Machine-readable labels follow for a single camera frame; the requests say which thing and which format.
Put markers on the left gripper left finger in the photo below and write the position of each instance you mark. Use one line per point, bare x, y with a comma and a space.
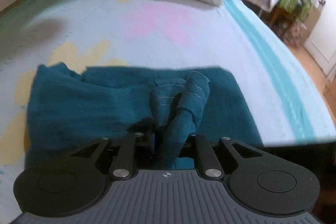
134, 153

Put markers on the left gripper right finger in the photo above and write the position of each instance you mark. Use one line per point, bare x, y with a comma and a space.
198, 148

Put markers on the teal green pants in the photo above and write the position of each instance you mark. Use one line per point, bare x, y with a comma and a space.
67, 109

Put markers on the pastel patterned bed sheet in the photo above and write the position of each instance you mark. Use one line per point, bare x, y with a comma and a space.
156, 34

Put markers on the cluttered side table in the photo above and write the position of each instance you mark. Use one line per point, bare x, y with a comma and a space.
291, 20

